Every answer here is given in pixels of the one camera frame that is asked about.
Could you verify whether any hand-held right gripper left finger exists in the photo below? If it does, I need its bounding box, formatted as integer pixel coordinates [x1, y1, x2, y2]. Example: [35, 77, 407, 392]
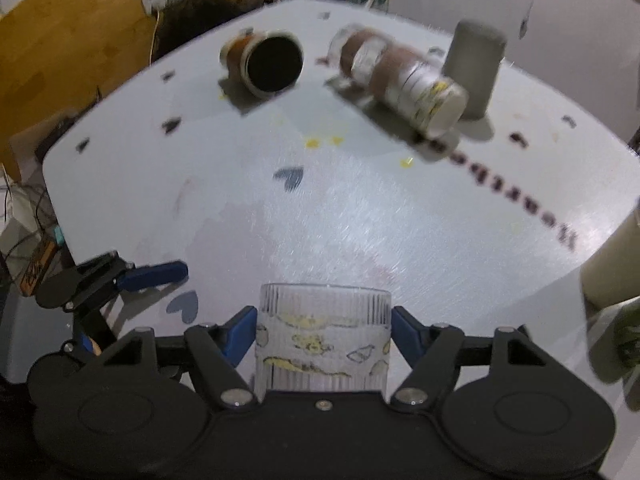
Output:
[95, 305, 259, 411]

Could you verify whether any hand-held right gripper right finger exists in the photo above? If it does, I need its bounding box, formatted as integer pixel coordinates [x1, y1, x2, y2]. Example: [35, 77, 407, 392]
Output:
[390, 305, 552, 411]

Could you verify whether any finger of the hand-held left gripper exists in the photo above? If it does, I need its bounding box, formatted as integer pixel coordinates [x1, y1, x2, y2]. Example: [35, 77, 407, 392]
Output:
[35, 251, 190, 312]
[71, 305, 118, 357]

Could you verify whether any clear patterned plastic cup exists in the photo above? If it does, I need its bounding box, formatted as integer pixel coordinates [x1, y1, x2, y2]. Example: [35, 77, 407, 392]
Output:
[255, 283, 394, 394]

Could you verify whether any white and green cup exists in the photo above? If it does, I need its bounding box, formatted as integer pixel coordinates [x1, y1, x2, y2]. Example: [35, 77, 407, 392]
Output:
[587, 296, 640, 403]

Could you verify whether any cream cup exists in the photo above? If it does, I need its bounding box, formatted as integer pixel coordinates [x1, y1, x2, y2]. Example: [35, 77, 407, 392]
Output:
[580, 208, 640, 312]

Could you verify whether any brown cup with black inside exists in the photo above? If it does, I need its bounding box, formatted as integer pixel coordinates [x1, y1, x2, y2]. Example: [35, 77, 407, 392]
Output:
[220, 29, 305, 99]

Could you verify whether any grey cup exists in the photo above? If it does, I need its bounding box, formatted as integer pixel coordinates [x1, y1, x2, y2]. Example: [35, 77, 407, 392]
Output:
[442, 19, 507, 122]

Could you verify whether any orange device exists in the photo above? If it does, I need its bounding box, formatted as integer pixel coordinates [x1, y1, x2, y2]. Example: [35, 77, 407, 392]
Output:
[19, 227, 66, 297]

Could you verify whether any dark cloth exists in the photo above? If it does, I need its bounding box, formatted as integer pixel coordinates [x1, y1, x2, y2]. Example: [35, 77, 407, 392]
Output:
[152, 0, 263, 63]

